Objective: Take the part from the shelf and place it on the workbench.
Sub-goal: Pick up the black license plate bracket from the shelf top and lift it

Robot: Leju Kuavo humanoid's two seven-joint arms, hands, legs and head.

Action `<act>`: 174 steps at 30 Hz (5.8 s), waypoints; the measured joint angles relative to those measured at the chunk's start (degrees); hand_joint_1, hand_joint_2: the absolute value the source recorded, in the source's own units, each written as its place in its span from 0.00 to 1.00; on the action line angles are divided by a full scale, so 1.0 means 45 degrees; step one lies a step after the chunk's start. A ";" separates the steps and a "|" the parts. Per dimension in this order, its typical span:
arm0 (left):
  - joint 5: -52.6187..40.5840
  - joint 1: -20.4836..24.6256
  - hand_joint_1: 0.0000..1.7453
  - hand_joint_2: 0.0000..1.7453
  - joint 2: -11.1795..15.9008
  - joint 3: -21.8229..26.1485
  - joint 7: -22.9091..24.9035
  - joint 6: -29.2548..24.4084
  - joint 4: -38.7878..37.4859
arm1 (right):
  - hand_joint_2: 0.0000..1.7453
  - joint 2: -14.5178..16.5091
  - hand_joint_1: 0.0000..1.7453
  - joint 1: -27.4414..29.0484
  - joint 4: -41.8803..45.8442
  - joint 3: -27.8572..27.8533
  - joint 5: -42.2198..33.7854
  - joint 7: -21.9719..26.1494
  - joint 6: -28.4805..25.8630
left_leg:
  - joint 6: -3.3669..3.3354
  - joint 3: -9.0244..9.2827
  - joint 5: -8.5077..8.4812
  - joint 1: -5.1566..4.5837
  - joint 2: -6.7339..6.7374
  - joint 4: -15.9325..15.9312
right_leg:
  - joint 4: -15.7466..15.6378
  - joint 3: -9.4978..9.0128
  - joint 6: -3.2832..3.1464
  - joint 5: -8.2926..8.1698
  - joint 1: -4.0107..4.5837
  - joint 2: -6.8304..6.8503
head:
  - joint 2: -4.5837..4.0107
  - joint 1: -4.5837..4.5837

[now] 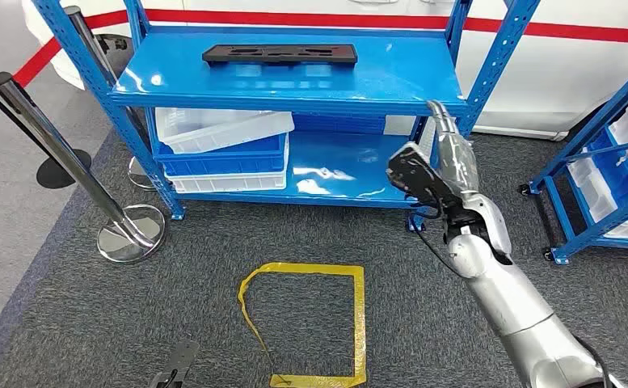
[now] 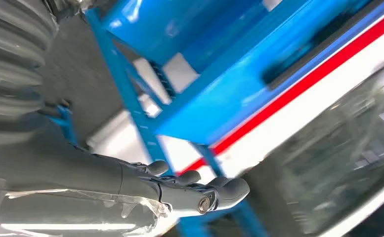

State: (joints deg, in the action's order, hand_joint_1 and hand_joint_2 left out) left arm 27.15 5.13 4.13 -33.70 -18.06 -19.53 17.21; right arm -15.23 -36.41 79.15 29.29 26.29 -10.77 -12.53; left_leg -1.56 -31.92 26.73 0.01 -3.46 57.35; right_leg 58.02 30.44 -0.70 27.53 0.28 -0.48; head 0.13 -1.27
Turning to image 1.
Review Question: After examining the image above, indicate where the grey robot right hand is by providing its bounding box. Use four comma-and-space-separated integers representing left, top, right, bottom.
426, 99, 481, 197

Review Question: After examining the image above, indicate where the long black plastic part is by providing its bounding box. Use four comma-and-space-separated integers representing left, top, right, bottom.
202, 44, 359, 67

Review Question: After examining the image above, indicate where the blue metal shelf rack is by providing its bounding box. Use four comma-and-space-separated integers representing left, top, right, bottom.
31, 0, 542, 232
517, 50, 628, 266

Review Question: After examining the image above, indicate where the white car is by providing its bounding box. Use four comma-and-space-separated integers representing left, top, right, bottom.
21, 0, 628, 141

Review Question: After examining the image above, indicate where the yellow floor tape square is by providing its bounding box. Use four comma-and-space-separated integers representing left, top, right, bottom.
237, 262, 367, 388

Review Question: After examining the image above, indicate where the clear white plastic bin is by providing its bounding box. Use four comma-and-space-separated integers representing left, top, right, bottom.
154, 108, 296, 155

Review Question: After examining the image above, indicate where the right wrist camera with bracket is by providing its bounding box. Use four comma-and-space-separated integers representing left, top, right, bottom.
386, 141, 457, 215

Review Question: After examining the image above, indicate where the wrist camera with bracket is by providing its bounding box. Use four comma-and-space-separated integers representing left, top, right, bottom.
386, 141, 457, 215
147, 338, 200, 388

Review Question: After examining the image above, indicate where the black camera cable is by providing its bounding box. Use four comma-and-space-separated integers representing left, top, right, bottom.
407, 198, 465, 280

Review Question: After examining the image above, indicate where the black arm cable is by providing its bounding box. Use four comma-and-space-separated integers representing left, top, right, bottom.
575, 335, 614, 388

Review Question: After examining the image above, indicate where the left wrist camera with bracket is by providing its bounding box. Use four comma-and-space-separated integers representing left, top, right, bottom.
147, 338, 200, 388

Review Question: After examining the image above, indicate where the chrome stanchion post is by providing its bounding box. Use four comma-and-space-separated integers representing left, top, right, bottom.
63, 5, 159, 192
0, 71, 166, 264

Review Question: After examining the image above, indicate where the black stanchion post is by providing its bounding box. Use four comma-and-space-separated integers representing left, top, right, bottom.
0, 72, 93, 190

